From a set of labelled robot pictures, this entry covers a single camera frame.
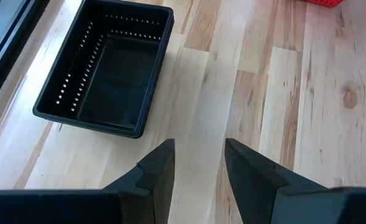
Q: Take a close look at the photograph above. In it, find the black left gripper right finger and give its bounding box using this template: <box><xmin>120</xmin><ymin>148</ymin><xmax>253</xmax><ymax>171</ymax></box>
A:
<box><xmin>224</xmin><ymin>138</ymin><xmax>366</xmax><ymax>224</ymax></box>

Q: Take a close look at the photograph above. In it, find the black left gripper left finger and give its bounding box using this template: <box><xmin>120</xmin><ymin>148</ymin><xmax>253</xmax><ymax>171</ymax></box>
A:
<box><xmin>0</xmin><ymin>138</ymin><xmax>176</xmax><ymax>224</ymax></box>

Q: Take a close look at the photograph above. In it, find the black slotted plastic basket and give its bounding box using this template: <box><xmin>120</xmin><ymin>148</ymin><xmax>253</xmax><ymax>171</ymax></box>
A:
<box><xmin>129</xmin><ymin>9</ymin><xmax>175</xmax><ymax>139</ymax></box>
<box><xmin>32</xmin><ymin>0</ymin><xmax>173</xmax><ymax>136</ymax></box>

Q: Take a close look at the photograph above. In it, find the red slotted plastic basket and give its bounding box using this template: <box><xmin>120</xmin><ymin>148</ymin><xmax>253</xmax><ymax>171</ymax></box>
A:
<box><xmin>305</xmin><ymin>0</ymin><xmax>345</xmax><ymax>8</ymax></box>

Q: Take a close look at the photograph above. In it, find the black framed grey panel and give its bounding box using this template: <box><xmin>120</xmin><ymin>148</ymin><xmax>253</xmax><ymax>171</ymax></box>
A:
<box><xmin>0</xmin><ymin>0</ymin><xmax>50</xmax><ymax>116</ymax></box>

